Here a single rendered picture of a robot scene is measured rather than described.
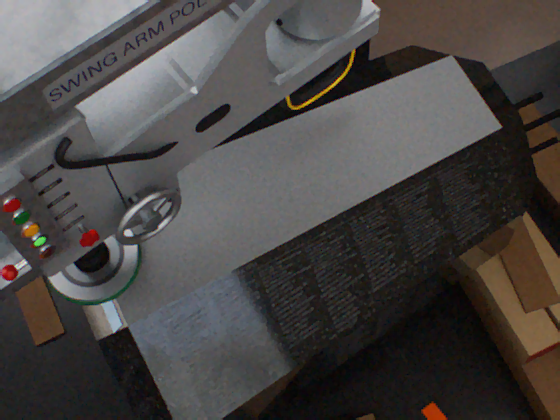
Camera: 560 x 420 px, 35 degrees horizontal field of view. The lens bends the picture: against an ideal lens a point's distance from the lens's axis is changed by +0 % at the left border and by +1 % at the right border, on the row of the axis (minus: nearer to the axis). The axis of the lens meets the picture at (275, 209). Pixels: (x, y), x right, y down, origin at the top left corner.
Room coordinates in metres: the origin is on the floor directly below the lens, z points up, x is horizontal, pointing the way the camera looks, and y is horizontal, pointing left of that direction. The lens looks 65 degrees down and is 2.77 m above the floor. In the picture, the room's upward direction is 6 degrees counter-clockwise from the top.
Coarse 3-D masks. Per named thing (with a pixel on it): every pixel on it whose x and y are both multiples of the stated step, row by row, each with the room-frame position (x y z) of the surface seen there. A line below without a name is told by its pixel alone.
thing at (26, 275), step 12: (0, 240) 0.75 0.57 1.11; (0, 252) 0.73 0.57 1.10; (12, 252) 0.73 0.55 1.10; (0, 264) 0.70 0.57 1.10; (0, 276) 0.68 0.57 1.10; (24, 276) 0.66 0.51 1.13; (36, 276) 0.67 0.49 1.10; (0, 288) 0.63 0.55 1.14; (12, 288) 0.64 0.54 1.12; (0, 300) 0.62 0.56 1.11
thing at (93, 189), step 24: (72, 120) 0.74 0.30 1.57; (24, 144) 0.70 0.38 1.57; (48, 144) 0.71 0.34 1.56; (72, 144) 0.72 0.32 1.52; (0, 168) 0.67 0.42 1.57; (24, 168) 0.68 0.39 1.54; (96, 168) 0.73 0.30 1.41; (48, 192) 0.68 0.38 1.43; (72, 192) 0.70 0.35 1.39; (96, 192) 0.72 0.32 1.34; (72, 216) 0.69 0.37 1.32; (96, 216) 0.71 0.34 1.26; (120, 216) 0.73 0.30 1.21; (72, 240) 0.68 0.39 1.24; (48, 264) 0.64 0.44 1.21
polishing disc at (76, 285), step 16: (112, 240) 0.81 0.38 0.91; (112, 256) 0.77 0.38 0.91; (128, 256) 0.77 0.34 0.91; (64, 272) 0.75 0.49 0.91; (80, 272) 0.74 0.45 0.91; (96, 272) 0.74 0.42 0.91; (112, 272) 0.74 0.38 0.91; (128, 272) 0.73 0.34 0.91; (64, 288) 0.71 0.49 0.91; (80, 288) 0.71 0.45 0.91; (96, 288) 0.70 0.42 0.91; (112, 288) 0.70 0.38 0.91
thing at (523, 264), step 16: (512, 240) 0.96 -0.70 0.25; (528, 240) 0.96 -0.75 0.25; (512, 256) 0.91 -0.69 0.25; (528, 256) 0.91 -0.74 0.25; (512, 272) 0.86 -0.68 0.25; (528, 272) 0.86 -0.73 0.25; (544, 272) 0.85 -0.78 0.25; (528, 288) 0.81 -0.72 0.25; (544, 288) 0.80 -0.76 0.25; (528, 304) 0.76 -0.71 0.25; (544, 304) 0.75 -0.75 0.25
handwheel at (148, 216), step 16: (160, 192) 0.73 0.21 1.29; (176, 192) 0.75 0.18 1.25; (128, 208) 0.71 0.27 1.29; (144, 208) 0.72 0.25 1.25; (160, 208) 0.73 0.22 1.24; (176, 208) 0.74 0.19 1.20; (128, 224) 0.69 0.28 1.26; (144, 224) 0.70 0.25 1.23; (160, 224) 0.72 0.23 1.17; (128, 240) 0.68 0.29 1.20; (144, 240) 0.69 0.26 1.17
